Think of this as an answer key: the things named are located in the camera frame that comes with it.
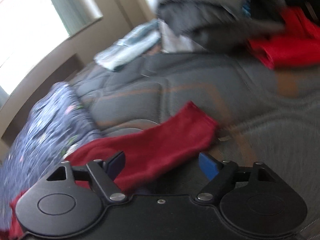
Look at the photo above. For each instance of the grey quilted bed cover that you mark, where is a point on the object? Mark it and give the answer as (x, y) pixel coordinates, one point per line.
(264, 115)

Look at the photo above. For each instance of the bright red garment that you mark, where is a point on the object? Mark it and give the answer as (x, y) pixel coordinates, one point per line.
(296, 46)

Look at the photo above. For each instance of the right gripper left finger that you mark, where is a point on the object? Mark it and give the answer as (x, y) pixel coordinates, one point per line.
(92, 182)

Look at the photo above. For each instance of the grey garment pile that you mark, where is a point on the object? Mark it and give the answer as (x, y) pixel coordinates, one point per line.
(216, 25)

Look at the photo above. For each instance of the window with bright light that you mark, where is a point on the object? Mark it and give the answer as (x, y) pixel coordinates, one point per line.
(30, 30)

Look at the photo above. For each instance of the blue floral checked quilt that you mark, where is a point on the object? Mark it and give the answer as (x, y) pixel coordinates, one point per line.
(57, 125)

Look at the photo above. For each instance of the dark red shirt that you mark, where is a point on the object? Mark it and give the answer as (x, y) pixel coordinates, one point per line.
(149, 154)

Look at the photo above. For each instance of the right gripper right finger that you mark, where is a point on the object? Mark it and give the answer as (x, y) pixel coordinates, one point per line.
(224, 175)

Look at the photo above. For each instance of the light blue patterned cloth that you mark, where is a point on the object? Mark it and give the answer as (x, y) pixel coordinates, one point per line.
(138, 41)

